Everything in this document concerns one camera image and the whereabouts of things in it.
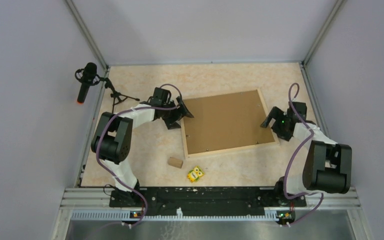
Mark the light wooden picture frame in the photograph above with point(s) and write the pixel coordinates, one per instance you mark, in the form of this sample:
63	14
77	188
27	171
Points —
228	150

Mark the brown cardboard backing board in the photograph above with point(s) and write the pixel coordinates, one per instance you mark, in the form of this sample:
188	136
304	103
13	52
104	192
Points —
226	121

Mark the black microphone on tripod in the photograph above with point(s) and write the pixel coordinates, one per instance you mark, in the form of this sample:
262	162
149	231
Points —
88	77

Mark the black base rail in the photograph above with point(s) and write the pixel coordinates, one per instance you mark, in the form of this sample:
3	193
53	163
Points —
210	201

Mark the small wooden block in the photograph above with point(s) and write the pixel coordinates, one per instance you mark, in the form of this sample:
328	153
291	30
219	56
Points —
175	162

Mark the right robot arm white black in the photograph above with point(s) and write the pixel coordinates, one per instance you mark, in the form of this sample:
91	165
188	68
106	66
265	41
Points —
328	164

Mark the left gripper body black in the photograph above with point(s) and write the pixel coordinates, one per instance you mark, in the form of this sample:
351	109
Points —
171	113

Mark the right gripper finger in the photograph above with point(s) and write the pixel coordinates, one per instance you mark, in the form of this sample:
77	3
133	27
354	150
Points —
283	133
275	113

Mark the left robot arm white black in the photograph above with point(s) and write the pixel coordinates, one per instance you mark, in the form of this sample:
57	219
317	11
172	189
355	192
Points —
112	139

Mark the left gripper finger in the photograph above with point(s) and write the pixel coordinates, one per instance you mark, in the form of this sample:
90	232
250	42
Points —
172	123
182	111

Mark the yellow owl toy block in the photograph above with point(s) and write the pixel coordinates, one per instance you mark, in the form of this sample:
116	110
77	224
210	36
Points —
195	174

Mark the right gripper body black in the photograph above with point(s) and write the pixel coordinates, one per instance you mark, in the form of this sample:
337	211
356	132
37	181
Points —
281	120

